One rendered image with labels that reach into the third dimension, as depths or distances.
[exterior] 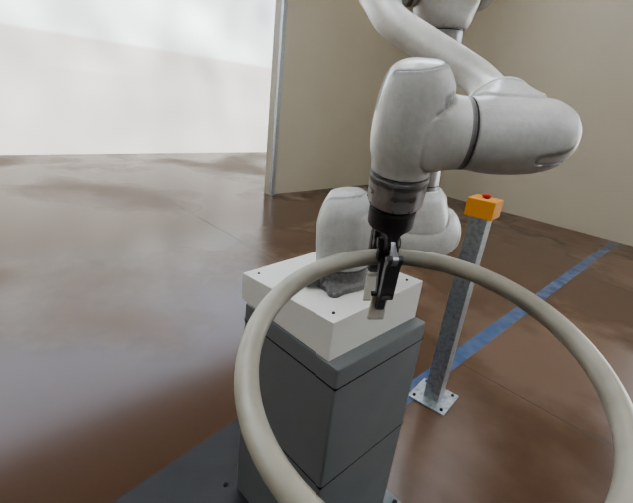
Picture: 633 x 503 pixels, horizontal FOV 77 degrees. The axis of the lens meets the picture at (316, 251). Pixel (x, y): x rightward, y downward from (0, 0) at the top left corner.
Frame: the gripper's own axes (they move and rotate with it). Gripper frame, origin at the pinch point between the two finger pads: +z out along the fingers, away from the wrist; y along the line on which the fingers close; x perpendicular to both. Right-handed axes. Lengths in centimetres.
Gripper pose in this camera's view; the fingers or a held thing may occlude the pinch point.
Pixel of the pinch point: (375, 296)
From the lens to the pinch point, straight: 77.1
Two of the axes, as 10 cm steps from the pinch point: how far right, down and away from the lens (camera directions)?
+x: 10.0, 0.1, 1.0
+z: -0.6, 8.1, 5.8
